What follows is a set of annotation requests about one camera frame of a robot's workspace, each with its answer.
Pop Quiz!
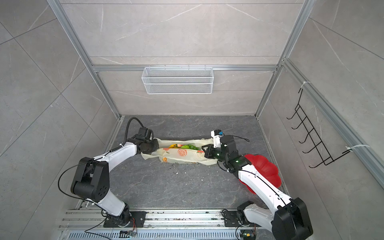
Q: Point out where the aluminium mounting rail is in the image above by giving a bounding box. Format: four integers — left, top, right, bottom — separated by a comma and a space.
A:
58, 209, 308, 231

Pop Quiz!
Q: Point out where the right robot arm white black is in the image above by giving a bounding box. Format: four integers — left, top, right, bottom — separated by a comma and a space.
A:
202, 130, 314, 240

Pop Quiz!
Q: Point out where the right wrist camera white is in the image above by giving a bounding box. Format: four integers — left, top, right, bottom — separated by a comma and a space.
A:
211, 130, 223, 148

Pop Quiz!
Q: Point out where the cream plastic shopping bag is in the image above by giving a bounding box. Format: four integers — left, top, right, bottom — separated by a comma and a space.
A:
141, 139, 217, 166

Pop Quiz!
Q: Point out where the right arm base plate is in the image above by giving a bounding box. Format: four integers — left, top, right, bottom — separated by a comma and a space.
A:
221, 209, 243, 227

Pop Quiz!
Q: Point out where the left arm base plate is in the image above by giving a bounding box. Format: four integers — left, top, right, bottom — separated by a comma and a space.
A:
103, 212, 147, 228

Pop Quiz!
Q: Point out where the white wire mesh basket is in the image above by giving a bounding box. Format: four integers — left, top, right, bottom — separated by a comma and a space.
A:
142, 66, 214, 95

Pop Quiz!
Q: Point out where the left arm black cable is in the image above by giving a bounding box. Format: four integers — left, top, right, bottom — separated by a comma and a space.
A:
122, 116, 145, 146

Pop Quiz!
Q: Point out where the black wire hook rack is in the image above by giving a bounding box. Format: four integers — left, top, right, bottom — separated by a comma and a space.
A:
286, 89, 352, 169

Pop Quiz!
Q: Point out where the yellow fake bell pepper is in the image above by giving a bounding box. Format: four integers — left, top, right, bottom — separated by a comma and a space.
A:
169, 144, 179, 149

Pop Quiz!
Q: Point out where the red flower-shaped plate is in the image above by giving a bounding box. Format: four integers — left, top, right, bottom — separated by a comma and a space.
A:
244, 154, 282, 189

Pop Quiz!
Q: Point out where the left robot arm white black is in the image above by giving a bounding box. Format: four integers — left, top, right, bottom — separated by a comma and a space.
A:
71, 127, 159, 217

